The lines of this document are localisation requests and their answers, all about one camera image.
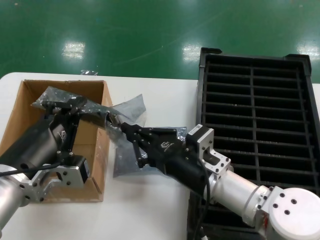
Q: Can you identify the grey antistatic bag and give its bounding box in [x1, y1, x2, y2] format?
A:
[30, 85, 148, 151]
[112, 126, 189, 179]

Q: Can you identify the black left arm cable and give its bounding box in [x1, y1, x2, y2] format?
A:
[0, 159, 75, 176]

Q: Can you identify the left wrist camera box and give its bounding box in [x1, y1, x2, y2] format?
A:
[71, 154, 89, 188]

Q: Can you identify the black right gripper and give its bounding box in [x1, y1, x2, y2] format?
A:
[120, 121, 209, 199]

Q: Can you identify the black slotted plastic container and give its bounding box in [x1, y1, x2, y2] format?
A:
[186, 46, 320, 240]

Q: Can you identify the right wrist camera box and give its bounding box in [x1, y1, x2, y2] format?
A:
[186, 123, 215, 149]

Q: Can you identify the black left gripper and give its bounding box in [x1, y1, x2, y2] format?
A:
[0, 96, 88, 174]

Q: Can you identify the brown cardboard box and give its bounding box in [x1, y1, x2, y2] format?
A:
[0, 79, 114, 204]

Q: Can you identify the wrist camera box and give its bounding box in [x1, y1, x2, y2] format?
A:
[71, 154, 89, 188]
[186, 123, 215, 149]

